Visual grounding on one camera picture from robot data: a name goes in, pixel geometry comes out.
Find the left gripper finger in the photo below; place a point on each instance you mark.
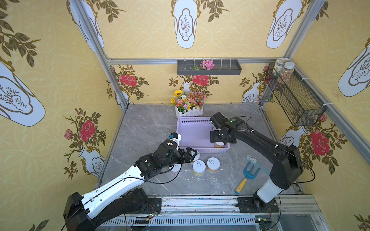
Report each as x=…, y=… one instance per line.
x=189, y=160
x=191, y=152

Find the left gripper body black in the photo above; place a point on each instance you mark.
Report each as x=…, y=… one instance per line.
x=184, y=155

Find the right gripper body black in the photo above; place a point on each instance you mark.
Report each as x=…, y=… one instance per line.
x=220, y=137

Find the small yellow can plastic lid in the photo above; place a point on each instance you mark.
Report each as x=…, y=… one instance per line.
x=219, y=145

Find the purple plastic basket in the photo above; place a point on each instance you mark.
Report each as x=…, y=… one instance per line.
x=196, y=134

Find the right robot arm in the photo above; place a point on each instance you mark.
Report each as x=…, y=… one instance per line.
x=287, y=165

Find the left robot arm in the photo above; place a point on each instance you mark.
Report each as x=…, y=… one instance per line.
x=122, y=195

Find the yellow label tin can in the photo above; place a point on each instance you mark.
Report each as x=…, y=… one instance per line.
x=199, y=168

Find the orange label tin can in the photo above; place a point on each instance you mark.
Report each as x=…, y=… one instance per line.
x=213, y=164

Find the teal brush white bristles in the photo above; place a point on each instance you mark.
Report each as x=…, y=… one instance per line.
x=253, y=160

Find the flower pot white fence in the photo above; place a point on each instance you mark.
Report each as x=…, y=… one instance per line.
x=188, y=104

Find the pink flower on shelf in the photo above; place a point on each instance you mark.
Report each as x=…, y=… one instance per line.
x=207, y=64

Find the spice jar white lid front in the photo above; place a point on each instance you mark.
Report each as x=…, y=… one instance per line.
x=286, y=72

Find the spice jar white lid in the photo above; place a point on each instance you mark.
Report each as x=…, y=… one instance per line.
x=279, y=64
x=286, y=72

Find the spice jar white lid rear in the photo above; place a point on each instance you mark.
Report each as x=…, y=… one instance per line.
x=279, y=64

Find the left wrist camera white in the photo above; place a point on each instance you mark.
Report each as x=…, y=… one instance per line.
x=175, y=137

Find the blue garden fork yellow handle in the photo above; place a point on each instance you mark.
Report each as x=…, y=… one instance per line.
x=250, y=172

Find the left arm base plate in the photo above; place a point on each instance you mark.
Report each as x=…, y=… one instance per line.
x=152, y=205

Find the grey wall shelf tray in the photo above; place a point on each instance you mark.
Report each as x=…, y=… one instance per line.
x=191, y=67

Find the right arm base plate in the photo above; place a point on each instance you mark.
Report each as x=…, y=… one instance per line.
x=256, y=205

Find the black wire wall basket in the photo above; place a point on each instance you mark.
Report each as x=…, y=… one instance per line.
x=301, y=105

